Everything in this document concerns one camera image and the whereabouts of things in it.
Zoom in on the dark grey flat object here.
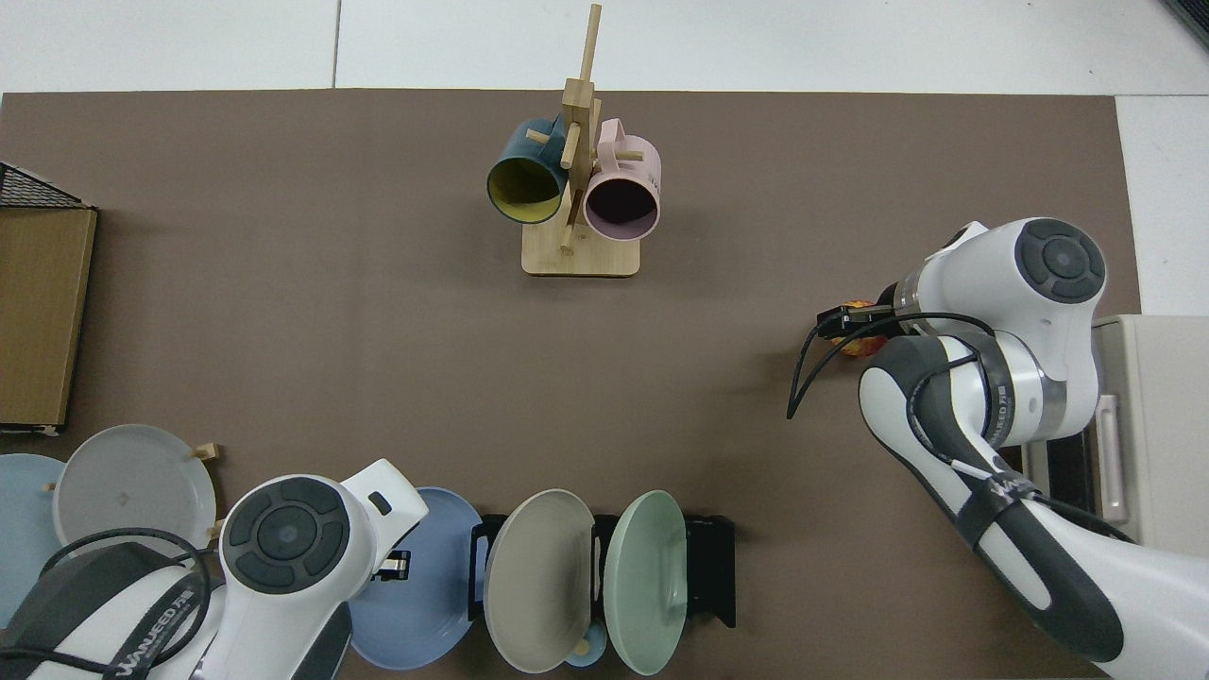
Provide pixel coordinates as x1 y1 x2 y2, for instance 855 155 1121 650
1166 0 1209 48

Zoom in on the light blue plate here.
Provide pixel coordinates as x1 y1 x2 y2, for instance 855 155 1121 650
0 453 67 629

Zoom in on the beige plate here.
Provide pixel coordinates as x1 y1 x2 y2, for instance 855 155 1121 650
483 488 598 674

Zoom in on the wire basket with wooden floor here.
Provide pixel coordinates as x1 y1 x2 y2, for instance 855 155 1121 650
0 161 98 437

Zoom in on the grey plate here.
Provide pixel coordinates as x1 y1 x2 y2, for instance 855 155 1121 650
52 424 218 565

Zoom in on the red yellow apple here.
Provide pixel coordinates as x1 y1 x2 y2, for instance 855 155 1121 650
831 298 889 358

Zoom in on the small blue round thing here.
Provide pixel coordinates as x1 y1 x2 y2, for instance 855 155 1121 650
567 623 608 669

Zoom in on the pale green plate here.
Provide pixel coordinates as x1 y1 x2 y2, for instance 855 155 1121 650
604 489 689 676

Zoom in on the pink cup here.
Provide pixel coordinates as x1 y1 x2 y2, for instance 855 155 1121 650
583 118 662 240

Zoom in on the wooden cup stand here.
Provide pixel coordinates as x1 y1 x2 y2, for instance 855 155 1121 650
521 3 643 278

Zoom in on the black dish rack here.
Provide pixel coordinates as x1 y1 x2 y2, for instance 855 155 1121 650
469 513 737 629

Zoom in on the wooden plate rack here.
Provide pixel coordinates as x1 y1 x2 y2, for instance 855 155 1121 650
43 442 228 541

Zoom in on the dark blue cup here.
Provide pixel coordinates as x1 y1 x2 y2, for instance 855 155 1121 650
486 117 570 226

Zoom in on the pale toaster oven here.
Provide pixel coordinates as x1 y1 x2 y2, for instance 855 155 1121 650
1020 314 1209 553

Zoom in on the brown table cloth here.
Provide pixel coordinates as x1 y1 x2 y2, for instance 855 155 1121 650
0 90 1144 680

